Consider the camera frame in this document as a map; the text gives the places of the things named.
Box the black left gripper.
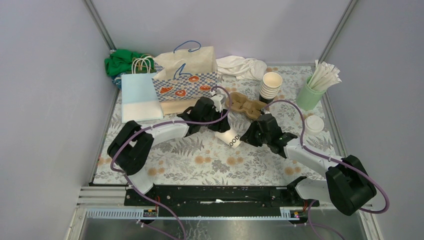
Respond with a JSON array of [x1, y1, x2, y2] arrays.
[[200, 106, 230, 133]]

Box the white paper coffee cup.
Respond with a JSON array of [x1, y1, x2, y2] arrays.
[[214, 128, 241, 149]]

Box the blue checkered paper bag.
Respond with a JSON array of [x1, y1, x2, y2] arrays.
[[152, 40, 220, 115]]

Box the stack of black paper cups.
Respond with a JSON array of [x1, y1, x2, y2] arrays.
[[259, 72, 283, 104]]

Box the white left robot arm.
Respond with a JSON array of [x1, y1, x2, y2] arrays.
[[107, 94, 230, 206]]

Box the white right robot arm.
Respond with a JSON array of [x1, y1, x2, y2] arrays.
[[240, 113, 377, 216]]

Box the stack of brown cup carriers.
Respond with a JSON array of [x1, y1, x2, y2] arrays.
[[225, 92, 267, 120]]

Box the stack of white lids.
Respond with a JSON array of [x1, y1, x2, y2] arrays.
[[305, 115, 325, 136]]

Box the green straw holder cup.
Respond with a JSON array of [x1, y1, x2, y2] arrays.
[[296, 76, 326, 111]]

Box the white cloth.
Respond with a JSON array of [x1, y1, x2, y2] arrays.
[[216, 55, 268, 81]]

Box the light blue paper bag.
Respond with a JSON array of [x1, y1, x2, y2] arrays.
[[121, 55, 164, 123]]

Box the bundle of white wrapped straws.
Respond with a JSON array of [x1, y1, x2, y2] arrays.
[[306, 59, 342, 92]]

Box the green cloth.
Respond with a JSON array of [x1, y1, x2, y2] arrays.
[[104, 49, 156, 77]]

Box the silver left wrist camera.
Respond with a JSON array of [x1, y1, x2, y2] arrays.
[[210, 94, 226, 113]]

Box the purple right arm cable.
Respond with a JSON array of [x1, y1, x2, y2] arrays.
[[263, 99, 390, 240]]

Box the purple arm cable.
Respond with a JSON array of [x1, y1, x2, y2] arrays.
[[263, 99, 390, 240], [109, 86, 232, 240]]

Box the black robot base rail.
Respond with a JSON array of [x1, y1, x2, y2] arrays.
[[124, 183, 320, 218]]

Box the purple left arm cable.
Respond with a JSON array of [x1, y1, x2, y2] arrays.
[[109, 86, 232, 240]]

